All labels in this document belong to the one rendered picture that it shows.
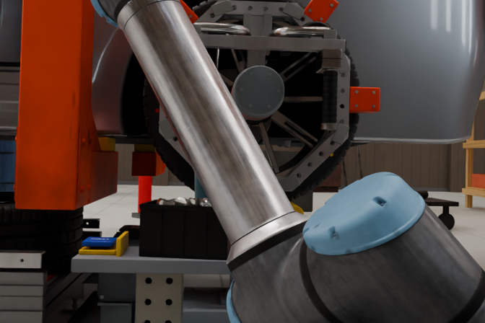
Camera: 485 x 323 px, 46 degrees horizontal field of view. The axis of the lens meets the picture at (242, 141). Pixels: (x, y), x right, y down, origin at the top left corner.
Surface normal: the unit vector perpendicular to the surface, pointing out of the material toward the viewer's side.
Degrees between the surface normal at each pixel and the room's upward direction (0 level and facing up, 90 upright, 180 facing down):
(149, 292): 90
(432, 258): 79
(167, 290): 90
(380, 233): 89
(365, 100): 90
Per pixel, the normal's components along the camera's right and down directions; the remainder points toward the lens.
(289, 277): -0.78, -0.24
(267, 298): -0.62, 0.07
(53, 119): 0.06, -0.02
